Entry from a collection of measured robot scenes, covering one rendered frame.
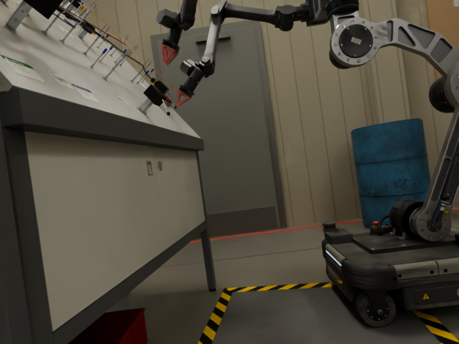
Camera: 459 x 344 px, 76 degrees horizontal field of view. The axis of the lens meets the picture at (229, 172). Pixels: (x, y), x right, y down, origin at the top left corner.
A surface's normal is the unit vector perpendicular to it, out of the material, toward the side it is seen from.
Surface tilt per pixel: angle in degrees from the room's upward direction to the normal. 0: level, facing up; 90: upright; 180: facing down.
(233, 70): 90
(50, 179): 90
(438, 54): 90
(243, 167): 90
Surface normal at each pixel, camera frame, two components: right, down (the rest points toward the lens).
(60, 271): 0.97, -0.13
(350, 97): -0.04, 0.01
